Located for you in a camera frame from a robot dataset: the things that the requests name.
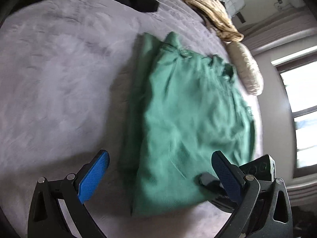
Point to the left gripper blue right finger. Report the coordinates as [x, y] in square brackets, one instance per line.
[262, 207]

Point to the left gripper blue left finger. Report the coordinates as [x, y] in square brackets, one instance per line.
[46, 218]

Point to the green work jacket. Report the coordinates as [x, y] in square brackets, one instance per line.
[183, 107]

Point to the cream pleated pillow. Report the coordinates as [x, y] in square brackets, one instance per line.
[246, 67]

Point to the window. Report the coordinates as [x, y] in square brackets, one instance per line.
[298, 75]

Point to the lavender embossed bedspread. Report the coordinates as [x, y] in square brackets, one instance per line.
[66, 72]

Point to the beige striped cloth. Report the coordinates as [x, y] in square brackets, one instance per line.
[216, 17]

